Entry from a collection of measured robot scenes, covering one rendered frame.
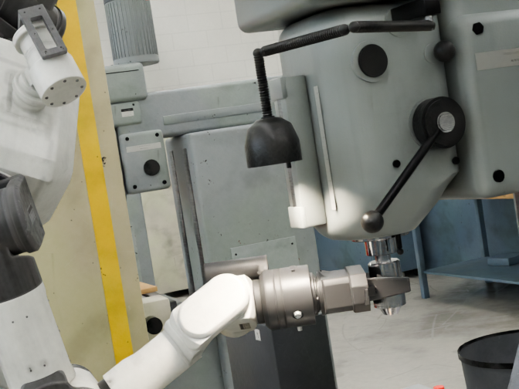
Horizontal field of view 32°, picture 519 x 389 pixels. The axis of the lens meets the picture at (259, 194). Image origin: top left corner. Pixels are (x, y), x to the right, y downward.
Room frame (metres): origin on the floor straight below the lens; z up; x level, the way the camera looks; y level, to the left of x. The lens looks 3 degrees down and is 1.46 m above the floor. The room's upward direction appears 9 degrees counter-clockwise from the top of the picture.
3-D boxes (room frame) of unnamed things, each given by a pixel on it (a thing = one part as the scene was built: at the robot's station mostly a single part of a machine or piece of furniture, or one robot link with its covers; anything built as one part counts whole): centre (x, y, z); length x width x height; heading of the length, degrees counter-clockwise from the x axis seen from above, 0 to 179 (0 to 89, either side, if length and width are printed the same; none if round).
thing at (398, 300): (1.33, -0.16, 1.23); 0.05 x 0.05 x 0.06
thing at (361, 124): (1.33, -0.17, 1.47); 0.21 x 0.19 x 0.32; 23
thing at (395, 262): (1.33, -0.16, 1.26); 0.05 x 0.05 x 0.01
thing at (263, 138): (1.19, -0.03, 1.47); 0.07 x 0.07 x 0.06
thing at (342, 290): (1.33, -0.07, 1.23); 0.13 x 0.12 x 0.10; 178
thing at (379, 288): (1.30, -0.16, 1.23); 0.06 x 0.02 x 0.03; 88
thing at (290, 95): (1.29, -0.06, 1.44); 0.04 x 0.04 x 0.21; 23
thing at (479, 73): (1.40, -0.34, 1.47); 0.24 x 0.19 x 0.26; 23
